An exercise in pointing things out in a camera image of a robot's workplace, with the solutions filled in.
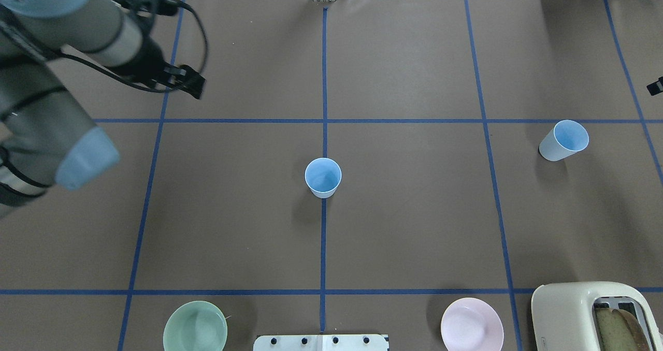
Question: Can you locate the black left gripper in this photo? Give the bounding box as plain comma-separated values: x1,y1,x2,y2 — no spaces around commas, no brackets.
111,36,206,99

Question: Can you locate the blue cup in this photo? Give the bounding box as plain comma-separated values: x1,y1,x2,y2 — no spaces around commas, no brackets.
538,120,589,162
305,157,343,199

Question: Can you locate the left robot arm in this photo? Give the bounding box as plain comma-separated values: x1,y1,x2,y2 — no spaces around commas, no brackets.
1,0,209,217

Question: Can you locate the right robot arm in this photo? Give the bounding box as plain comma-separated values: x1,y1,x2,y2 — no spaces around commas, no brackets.
646,77,663,96

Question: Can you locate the green bowl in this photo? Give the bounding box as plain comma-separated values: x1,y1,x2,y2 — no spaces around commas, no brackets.
163,301,229,350

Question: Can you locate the pink bowl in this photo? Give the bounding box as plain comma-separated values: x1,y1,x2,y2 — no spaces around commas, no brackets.
440,297,505,350

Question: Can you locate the cream toaster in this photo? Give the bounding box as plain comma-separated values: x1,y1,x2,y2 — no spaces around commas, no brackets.
531,281,661,350

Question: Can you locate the bread slice in toaster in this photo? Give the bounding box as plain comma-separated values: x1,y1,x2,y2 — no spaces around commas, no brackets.
595,308,651,350

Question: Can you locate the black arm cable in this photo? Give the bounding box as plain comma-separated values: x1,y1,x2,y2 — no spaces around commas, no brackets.
47,0,209,94

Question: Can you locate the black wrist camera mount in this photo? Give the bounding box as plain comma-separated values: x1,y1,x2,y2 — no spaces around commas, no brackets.
113,0,180,35

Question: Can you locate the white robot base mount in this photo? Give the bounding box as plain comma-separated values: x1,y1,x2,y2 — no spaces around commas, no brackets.
253,334,390,350

